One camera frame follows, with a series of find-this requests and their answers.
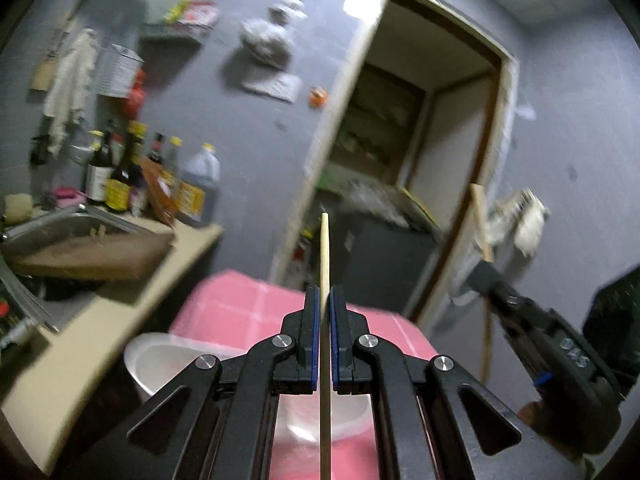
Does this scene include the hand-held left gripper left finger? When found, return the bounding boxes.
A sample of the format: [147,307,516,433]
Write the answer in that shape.
[62,285,321,480]

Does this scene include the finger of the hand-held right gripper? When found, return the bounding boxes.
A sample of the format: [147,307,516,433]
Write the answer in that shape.
[466,261,512,302]

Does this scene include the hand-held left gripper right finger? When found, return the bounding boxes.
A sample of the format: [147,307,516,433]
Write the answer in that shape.
[329,285,586,480]

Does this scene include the wooden chopstick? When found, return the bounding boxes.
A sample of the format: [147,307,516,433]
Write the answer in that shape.
[318,213,332,480]

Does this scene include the person's right hand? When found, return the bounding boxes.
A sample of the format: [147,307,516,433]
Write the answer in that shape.
[518,399,551,441]

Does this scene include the black plastic crate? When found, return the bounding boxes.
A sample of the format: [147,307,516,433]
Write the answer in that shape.
[582,266,640,401]

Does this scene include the white rubber gloves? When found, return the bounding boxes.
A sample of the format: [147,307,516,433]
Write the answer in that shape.
[487,187,551,256]

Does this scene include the black cabinet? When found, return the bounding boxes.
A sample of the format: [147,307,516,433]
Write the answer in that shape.
[345,210,443,318]

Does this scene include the pink checkered cloth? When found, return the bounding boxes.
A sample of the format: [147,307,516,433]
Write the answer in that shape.
[169,269,436,480]

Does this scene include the crumpled clear plastic sheet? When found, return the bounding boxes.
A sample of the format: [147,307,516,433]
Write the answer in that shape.
[345,180,416,226]

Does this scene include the white plastic bucket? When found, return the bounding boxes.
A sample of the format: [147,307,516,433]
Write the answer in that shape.
[123,332,373,445]

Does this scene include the storage shelf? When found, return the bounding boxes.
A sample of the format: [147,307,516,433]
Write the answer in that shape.
[330,80,426,186]

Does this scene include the large dark liquid jug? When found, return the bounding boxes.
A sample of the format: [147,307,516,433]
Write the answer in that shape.
[176,142,222,228]

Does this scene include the brown packet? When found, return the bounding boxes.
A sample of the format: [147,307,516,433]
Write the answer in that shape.
[141,156,181,226]

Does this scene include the clear bottle yellow cap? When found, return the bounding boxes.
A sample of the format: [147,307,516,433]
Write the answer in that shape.
[162,136,183,196]

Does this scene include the brown wooden cutting board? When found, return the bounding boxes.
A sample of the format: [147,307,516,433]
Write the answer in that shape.
[7,234,176,281]

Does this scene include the soy sauce bottle yellow label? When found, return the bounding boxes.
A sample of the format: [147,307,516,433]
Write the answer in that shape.
[105,122,146,213]

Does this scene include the dark bottle red cap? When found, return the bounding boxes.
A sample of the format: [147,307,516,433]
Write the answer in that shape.
[147,132,166,166]

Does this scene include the dark bottle white label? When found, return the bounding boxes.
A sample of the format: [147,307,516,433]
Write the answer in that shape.
[86,131,115,206]

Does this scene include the pink soap dish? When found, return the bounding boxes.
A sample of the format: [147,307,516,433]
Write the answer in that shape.
[52,186,86,208]

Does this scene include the steel kitchen sink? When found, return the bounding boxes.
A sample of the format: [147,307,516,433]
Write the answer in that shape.
[0,204,176,331]

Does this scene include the red plastic bag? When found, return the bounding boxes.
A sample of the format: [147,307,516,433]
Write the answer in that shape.
[124,71,148,120]

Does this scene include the hanging clear plastic bag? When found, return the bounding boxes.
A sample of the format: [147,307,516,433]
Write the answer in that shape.
[239,0,308,66]

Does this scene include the small mesh strainer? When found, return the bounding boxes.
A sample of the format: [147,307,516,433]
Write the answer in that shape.
[65,119,96,166]

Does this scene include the yellow sponge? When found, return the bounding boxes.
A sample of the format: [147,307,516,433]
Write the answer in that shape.
[2,192,33,221]

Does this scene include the metal box grater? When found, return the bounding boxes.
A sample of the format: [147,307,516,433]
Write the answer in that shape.
[95,44,145,98]

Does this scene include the colourful snack packets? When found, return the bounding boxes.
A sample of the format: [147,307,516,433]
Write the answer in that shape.
[160,0,221,28]

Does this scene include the white hanging rag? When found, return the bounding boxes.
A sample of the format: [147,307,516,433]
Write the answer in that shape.
[42,27,98,156]

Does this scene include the wooden knife rack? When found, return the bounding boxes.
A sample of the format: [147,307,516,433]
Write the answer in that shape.
[27,0,88,91]

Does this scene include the wooden door frame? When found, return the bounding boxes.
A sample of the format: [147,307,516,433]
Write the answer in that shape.
[272,0,518,331]

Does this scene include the wall socket plate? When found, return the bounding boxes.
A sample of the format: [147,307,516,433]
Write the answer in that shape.
[242,72,301,103]

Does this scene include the black wall holder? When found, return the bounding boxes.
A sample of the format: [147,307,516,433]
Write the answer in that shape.
[29,132,48,166]

